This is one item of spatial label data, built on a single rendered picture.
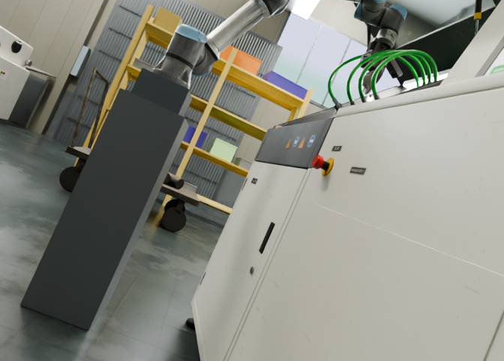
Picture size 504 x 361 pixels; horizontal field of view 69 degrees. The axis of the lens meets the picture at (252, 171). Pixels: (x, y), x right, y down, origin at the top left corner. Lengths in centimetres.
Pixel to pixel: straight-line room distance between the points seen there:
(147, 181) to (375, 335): 92
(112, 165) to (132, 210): 17
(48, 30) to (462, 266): 775
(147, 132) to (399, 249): 94
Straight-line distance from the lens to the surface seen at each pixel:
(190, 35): 143
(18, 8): 827
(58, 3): 806
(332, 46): 771
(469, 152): 61
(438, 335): 54
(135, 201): 131
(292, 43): 752
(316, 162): 93
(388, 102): 85
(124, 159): 132
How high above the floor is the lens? 68
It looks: 2 degrees up
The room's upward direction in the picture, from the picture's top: 24 degrees clockwise
